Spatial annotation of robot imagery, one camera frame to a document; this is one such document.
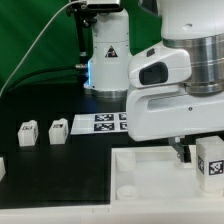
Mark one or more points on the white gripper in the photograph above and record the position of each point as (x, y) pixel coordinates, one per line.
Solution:
(158, 112)

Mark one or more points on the white square tabletop part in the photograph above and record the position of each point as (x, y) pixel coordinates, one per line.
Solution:
(155, 173)

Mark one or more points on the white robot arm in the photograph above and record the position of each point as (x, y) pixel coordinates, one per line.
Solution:
(196, 26)

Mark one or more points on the marker sheet with tags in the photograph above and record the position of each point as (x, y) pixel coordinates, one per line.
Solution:
(99, 123)

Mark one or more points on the white block left edge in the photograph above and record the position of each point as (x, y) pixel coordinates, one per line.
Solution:
(2, 168)

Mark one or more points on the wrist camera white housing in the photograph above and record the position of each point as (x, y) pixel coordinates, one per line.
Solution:
(159, 66)

